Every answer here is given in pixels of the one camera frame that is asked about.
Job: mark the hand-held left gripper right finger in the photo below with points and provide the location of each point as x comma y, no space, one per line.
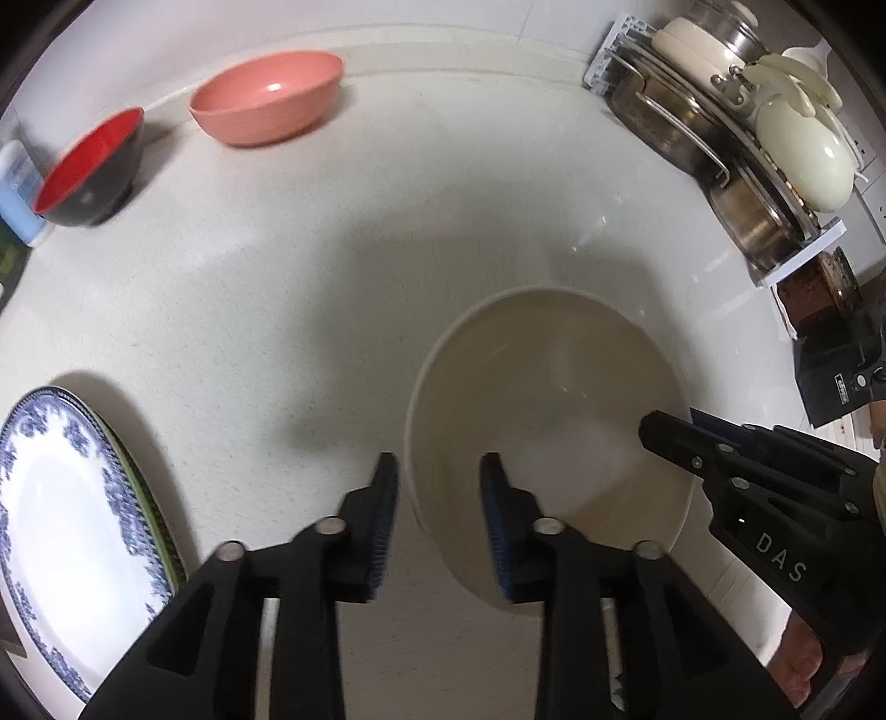
495,526

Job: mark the cream kettle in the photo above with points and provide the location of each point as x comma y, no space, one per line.
803,152

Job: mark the glass jar of brown sauce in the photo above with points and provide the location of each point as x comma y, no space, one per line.
810,294

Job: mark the white wall socket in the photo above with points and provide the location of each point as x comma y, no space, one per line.
873,208

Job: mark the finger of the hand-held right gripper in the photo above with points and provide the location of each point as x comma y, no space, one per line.
675,436
796,446

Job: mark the blue pump bottle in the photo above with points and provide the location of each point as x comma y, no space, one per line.
17,201

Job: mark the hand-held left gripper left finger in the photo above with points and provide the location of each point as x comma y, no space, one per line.
379,526

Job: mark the red and black bowl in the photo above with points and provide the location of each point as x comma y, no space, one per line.
90,159

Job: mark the blue patterned white plate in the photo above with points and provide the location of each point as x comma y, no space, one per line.
62,526

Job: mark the green plate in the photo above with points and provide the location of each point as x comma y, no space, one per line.
174,554

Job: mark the round steel pot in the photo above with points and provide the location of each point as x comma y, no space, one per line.
751,214

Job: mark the black knife block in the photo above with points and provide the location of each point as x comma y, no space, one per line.
830,388

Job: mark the white and steel pot rack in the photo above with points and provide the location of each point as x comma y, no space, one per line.
810,259

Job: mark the small steel pot with lid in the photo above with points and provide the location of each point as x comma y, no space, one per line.
734,31

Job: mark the pink bowl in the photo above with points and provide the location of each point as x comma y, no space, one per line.
266,90

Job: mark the person's right hand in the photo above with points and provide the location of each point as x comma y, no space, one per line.
796,658

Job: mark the cream white bowl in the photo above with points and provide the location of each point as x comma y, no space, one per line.
554,388

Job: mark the white ladle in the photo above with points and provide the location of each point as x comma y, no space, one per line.
806,55

